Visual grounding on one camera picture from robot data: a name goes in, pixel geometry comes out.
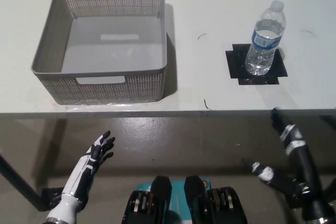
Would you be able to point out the grey perforated plastic basket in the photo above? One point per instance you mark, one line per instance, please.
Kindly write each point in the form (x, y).
(113, 51)

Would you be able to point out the clear water bottle blue label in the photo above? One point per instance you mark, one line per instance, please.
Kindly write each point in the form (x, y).
(263, 43)

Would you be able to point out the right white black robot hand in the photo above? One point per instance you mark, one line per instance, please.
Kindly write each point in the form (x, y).
(304, 163)

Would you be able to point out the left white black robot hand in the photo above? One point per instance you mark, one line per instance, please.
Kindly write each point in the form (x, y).
(84, 166)

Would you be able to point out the black tape patch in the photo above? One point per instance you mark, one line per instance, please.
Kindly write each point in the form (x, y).
(236, 69)

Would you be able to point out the dark metal table leg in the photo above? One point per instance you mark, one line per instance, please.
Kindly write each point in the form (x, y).
(18, 179)

